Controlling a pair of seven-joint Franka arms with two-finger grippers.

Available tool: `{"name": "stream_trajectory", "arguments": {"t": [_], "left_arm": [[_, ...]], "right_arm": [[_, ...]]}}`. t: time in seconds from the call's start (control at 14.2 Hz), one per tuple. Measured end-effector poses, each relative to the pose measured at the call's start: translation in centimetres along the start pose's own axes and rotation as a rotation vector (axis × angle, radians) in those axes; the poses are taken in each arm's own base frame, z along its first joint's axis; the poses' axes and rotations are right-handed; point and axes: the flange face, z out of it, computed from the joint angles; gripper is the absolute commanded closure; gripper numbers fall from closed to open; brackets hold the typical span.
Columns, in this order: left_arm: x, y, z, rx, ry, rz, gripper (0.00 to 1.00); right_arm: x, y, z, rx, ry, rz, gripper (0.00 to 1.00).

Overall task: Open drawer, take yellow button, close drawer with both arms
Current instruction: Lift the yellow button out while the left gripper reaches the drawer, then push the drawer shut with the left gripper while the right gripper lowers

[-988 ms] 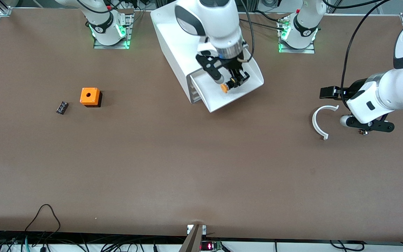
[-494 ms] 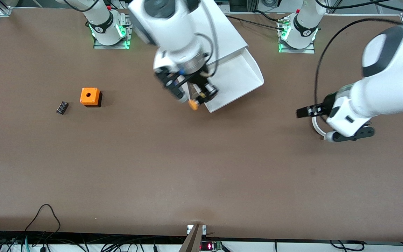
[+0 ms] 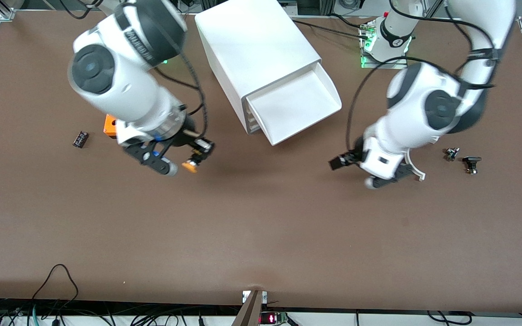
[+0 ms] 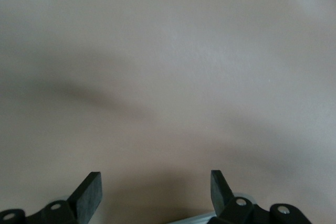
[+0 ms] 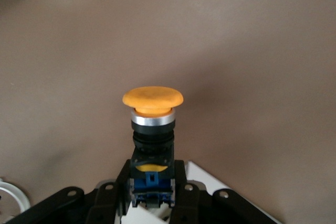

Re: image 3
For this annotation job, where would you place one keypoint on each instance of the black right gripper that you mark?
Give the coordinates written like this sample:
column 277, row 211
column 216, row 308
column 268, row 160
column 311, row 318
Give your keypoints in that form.
column 186, row 136

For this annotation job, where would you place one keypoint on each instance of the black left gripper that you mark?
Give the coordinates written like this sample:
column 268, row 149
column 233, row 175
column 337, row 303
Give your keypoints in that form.
column 350, row 158

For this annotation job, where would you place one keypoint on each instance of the orange push button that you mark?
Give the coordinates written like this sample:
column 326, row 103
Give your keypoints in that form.
column 190, row 167

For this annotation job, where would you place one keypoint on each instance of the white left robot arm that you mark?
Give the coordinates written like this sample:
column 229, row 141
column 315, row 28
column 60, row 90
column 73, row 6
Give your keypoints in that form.
column 424, row 104

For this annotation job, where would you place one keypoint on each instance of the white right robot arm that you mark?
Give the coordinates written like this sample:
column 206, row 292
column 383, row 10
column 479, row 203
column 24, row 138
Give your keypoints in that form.
column 120, row 86

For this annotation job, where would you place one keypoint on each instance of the orange box with hole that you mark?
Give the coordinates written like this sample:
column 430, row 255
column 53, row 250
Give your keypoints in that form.
column 109, row 126

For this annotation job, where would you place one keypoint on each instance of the small silver black part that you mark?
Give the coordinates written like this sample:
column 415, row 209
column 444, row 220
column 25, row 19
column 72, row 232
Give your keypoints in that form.
column 451, row 154

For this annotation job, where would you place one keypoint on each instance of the small black electrical component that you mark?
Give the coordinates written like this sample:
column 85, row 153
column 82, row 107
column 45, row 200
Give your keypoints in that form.
column 81, row 139

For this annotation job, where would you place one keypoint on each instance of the small black knob part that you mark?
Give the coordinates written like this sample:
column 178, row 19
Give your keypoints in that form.
column 471, row 160

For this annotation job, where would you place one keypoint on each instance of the green board red display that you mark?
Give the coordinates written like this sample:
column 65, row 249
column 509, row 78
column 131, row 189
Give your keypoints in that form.
column 270, row 319

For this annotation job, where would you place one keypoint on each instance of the white curved plastic bracket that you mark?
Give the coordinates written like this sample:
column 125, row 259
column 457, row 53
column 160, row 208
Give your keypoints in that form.
column 417, row 171

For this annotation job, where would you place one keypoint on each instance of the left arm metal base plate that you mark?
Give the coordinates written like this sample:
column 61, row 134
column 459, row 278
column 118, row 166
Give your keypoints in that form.
column 381, row 64

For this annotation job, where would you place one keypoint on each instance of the aluminium profile post with bracket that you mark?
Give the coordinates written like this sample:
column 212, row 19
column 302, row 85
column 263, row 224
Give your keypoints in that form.
column 252, row 312

